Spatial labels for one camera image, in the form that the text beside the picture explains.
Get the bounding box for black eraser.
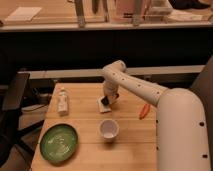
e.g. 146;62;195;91
101;96;109;105

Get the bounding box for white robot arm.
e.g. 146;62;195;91
102;60;212;171

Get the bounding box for white cup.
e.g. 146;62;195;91
99;119;119;143

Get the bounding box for orange carrot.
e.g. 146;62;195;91
139;104;150;119

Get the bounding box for white plastic bottle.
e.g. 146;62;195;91
57;87;69;116

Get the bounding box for green plate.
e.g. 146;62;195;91
40;123;78;164

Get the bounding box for white paper sheet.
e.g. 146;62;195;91
5;7;42;22

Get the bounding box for black office chair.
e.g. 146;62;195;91
0;73;44;168

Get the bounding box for cables on floor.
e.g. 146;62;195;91
21;93;53;113

